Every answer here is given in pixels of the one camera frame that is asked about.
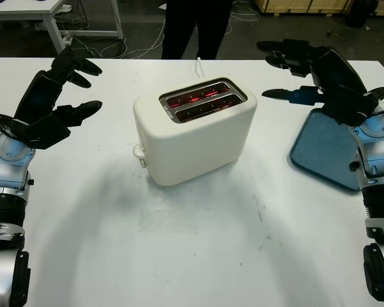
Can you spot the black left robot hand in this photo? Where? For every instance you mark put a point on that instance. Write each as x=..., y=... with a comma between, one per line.
x=38, y=96

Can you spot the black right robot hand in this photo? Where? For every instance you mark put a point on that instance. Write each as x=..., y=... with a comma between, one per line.
x=337, y=75

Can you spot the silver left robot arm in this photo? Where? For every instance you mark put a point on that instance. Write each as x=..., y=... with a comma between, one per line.
x=6, y=172

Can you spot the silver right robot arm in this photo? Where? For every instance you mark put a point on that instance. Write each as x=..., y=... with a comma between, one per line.
x=377, y=144

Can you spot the white power strip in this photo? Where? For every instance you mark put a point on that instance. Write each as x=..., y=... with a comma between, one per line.
x=68, y=37

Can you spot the black bin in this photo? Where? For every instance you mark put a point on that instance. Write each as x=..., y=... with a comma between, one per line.
x=360, y=12

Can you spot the blue plastic tray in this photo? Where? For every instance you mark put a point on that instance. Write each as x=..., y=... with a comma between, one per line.
x=323, y=150

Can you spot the wooden crate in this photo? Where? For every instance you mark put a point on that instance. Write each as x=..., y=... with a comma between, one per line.
x=300, y=5

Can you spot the white desk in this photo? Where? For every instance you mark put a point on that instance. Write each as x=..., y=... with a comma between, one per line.
x=25, y=8

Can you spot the white shoe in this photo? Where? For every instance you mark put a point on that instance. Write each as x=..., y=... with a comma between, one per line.
x=65, y=7

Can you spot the person in black trousers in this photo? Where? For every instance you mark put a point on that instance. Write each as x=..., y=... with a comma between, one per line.
x=179, y=32

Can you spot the white two-slot toaster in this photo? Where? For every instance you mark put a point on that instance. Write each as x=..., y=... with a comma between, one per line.
x=195, y=150

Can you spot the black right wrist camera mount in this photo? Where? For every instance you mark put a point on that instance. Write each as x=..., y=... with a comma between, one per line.
x=348, y=107

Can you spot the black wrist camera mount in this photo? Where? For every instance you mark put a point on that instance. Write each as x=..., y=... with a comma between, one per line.
x=348, y=107
x=44, y=132

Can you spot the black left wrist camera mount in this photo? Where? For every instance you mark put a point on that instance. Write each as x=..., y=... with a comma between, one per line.
x=44, y=132

